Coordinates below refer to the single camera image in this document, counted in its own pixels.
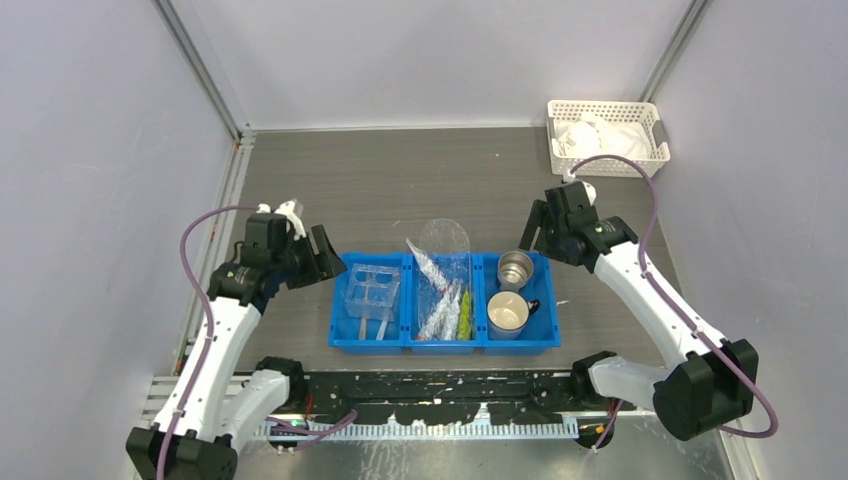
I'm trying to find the green toothpaste tube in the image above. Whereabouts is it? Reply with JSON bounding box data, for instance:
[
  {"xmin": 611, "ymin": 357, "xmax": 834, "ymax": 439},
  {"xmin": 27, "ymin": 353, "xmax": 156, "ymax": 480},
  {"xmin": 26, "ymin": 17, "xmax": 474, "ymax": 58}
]
[{"xmin": 456, "ymin": 289, "xmax": 472, "ymax": 341}]

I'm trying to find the white-inside mug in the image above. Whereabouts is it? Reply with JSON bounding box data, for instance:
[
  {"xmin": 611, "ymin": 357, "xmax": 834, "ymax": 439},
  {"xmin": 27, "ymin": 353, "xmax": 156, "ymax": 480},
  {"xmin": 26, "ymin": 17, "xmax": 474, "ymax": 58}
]
[{"xmin": 486, "ymin": 291, "xmax": 541, "ymax": 341}]

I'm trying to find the white cloth in basket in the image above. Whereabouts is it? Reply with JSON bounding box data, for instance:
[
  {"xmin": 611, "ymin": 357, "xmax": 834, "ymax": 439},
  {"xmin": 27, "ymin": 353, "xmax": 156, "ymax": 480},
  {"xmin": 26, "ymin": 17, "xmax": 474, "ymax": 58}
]
[{"xmin": 554, "ymin": 115, "xmax": 651, "ymax": 160}]

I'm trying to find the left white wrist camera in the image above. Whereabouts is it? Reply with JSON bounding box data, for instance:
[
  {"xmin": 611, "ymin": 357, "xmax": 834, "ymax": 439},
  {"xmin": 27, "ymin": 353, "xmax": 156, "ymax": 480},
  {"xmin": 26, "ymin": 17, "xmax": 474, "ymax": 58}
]
[{"xmin": 256, "ymin": 199, "xmax": 307, "ymax": 240}]

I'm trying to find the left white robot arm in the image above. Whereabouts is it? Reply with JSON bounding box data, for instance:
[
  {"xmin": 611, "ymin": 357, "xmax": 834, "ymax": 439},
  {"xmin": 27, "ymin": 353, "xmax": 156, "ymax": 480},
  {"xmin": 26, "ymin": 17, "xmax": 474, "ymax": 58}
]
[{"xmin": 126, "ymin": 200, "xmax": 347, "ymax": 479}]

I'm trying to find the white toothpaste tube red cap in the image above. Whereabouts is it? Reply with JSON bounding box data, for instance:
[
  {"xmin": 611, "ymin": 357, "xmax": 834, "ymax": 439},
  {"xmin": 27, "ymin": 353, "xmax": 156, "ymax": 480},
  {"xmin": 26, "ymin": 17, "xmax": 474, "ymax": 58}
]
[{"xmin": 405, "ymin": 238, "xmax": 450, "ymax": 293}]

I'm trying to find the blue three-compartment bin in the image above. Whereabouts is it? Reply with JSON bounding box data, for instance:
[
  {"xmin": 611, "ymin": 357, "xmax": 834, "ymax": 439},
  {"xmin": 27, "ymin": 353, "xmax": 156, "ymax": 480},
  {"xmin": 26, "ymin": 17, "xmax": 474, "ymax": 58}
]
[{"xmin": 327, "ymin": 252, "xmax": 561, "ymax": 356}]

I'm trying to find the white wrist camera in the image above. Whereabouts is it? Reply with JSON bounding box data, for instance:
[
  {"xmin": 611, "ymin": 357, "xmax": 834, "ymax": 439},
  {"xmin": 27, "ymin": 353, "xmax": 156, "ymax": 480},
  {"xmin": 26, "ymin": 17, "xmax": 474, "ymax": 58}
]
[
  {"xmin": 256, "ymin": 199, "xmax": 307, "ymax": 240},
  {"xmin": 562, "ymin": 171, "xmax": 597, "ymax": 205}
]

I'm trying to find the white toothpaste tube orange cap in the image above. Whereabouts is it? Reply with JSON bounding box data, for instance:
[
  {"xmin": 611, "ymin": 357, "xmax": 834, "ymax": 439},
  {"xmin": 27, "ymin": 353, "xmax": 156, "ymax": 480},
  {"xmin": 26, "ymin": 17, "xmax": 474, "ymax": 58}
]
[{"xmin": 441, "ymin": 280, "xmax": 463, "ymax": 341}]

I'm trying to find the clear acrylic toothbrush holder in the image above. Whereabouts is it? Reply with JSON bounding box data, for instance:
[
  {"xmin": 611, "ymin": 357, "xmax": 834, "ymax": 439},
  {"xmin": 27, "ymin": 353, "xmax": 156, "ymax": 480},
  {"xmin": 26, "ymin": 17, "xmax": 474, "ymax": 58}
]
[{"xmin": 343, "ymin": 263, "xmax": 401, "ymax": 322}]

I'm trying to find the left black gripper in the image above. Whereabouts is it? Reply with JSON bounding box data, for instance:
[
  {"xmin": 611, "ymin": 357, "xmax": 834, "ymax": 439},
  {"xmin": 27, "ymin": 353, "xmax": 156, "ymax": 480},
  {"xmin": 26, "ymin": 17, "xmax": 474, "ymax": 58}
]
[{"xmin": 273, "ymin": 225, "xmax": 345, "ymax": 290}]

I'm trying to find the white plastic basket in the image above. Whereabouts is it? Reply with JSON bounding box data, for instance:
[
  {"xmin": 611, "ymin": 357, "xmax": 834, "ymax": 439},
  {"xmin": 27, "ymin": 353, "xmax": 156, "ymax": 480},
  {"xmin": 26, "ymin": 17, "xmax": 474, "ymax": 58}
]
[{"xmin": 547, "ymin": 100, "xmax": 671, "ymax": 175}]

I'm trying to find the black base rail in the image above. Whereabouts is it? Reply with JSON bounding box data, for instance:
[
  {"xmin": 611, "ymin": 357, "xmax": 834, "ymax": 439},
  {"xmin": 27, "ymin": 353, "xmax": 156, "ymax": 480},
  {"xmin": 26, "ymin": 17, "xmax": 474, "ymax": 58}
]
[{"xmin": 256, "ymin": 357, "xmax": 615, "ymax": 426}]

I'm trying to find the white toothpaste tube teal cap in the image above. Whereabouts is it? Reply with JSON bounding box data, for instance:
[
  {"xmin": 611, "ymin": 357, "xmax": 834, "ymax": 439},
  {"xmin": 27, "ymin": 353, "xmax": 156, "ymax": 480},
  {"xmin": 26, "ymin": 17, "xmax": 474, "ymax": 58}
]
[{"xmin": 417, "ymin": 293, "xmax": 448, "ymax": 341}]

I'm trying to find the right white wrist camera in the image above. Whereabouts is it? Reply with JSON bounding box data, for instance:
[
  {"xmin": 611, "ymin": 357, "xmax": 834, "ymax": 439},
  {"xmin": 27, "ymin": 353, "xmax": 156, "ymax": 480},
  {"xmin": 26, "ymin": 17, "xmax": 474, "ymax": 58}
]
[{"xmin": 562, "ymin": 171, "xmax": 597, "ymax": 205}]

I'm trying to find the aluminium frame extrusion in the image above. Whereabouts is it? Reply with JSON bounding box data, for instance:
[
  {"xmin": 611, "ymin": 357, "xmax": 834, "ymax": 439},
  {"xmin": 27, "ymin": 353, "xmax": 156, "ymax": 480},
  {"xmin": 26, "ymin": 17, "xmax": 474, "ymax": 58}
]
[{"xmin": 142, "ymin": 374, "xmax": 747, "ymax": 444}]

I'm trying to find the steel cup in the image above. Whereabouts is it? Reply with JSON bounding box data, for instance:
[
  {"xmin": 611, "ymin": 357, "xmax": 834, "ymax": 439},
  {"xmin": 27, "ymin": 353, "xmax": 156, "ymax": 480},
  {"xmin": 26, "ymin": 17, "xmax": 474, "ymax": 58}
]
[{"xmin": 497, "ymin": 250, "xmax": 534, "ymax": 292}]

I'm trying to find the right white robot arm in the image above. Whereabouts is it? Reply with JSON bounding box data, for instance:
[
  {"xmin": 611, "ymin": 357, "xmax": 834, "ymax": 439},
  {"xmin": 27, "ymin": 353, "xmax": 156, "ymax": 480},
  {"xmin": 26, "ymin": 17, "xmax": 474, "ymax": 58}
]
[{"xmin": 518, "ymin": 181, "xmax": 759, "ymax": 441}]

